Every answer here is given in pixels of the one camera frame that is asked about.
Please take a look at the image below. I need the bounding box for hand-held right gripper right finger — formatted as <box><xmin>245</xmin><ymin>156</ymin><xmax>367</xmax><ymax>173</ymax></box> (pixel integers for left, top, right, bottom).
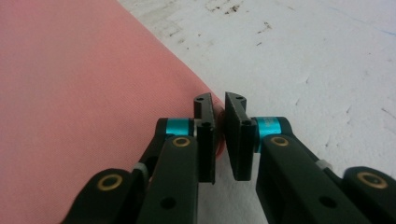
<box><xmin>224</xmin><ymin>91</ymin><xmax>293</xmax><ymax>182</ymax></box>

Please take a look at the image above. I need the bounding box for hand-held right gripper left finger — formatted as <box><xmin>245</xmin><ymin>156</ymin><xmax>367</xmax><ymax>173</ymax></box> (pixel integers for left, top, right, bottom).
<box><xmin>154</xmin><ymin>92</ymin><xmax>217</xmax><ymax>185</ymax></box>

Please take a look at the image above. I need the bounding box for pink tank top red trim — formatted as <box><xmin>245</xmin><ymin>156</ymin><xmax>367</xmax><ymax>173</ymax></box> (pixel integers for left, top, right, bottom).
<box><xmin>0</xmin><ymin>0</ymin><xmax>226</xmax><ymax>224</ymax></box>

